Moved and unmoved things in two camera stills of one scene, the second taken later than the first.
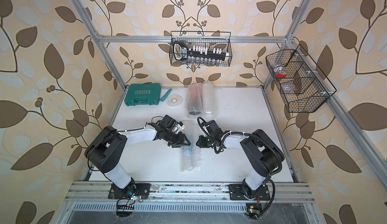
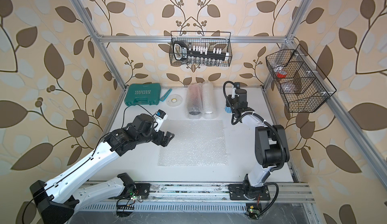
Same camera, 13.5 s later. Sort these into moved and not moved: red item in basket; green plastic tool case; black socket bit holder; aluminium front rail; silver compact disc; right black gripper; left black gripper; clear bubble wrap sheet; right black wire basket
Moved: left black gripper; right black gripper; clear bubble wrap sheet
Not moved: silver compact disc; right black wire basket; red item in basket; green plastic tool case; black socket bit holder; aluminium front rail
